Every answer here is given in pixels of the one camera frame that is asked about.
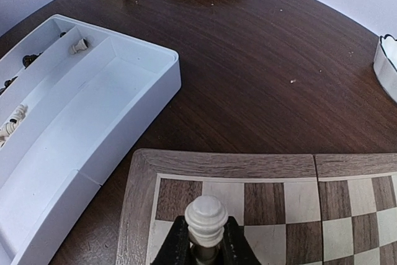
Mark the light pawn in tray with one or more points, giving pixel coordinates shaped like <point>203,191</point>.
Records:
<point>79,46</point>

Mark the white plastic tray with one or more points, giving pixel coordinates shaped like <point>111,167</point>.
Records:
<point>85,112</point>

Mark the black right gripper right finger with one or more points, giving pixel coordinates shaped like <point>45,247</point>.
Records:
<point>235,248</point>

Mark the dark chess pieces pile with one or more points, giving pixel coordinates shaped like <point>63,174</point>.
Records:
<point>23,54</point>

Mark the wooden chess board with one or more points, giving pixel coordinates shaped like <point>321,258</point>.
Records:
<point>292,209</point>

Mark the light chess pieces pile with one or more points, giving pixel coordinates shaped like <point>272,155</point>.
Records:
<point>10,126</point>

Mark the white scalloped bowl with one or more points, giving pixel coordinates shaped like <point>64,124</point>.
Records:
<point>384,64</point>

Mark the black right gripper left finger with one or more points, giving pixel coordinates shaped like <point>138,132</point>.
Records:
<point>175,249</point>

